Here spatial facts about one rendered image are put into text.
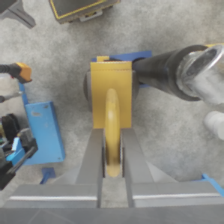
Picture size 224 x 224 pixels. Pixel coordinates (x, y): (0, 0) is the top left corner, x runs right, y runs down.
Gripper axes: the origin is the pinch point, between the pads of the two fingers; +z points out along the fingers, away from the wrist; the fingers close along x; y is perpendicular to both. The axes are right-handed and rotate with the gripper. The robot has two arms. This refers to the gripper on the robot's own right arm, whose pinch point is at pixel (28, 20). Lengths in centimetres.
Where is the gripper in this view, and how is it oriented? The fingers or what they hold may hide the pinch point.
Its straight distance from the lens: 63.0
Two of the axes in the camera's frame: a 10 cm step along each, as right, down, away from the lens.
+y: -3.9, -9.0, 1.7
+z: 2.8, 0.6, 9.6
